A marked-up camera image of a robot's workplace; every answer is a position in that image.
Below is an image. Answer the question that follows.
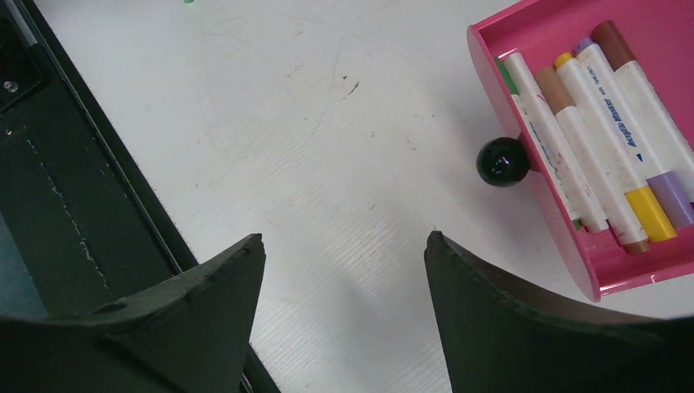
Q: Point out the red brown cap marker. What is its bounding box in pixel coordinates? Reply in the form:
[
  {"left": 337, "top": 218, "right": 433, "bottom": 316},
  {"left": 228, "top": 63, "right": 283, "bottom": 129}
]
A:
[{"left": 503, "top": 52, "right": 609, "bottom": 233}]

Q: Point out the green cap white marker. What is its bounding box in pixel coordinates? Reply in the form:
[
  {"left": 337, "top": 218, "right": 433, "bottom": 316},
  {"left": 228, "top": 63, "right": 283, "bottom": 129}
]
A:
[{"left": 494, "top": 57, "right": 581, "bottom": 229}]

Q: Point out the brown cap white marker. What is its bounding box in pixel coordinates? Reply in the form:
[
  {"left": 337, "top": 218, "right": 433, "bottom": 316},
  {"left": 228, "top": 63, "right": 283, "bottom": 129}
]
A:
[{"left": 534, "top": 66, "right": 650, "bottom": 255}]

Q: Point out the black pink drawer unit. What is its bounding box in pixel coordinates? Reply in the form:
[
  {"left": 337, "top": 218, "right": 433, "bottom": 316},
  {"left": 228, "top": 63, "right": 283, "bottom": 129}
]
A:
[{"left": 467, "top": 1, "right": 693, "bottom": 301}]

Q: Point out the yellow cap white marker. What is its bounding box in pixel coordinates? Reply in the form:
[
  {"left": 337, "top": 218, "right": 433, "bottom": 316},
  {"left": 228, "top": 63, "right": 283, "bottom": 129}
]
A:
[{"left": 555, "top": 53, "right": 677, "bottom": 242}]

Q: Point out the purple cap white marker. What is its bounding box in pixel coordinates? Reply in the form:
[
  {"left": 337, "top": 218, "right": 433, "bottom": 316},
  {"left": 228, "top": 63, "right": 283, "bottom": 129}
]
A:
[{"left": 575, "top": 38, "right": 693, "bottom": 229}]

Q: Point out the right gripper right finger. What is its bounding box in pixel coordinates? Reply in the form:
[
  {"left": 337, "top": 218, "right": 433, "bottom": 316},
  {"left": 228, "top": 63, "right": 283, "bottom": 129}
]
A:
[{"left": 424, "top": 231, "right": 693, "bottom": 392}]

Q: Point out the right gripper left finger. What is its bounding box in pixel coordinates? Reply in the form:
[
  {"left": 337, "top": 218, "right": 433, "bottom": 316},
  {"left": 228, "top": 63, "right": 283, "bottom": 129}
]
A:
[{"left": 1, "top": 233, "right": 266, "bottom": 392}]

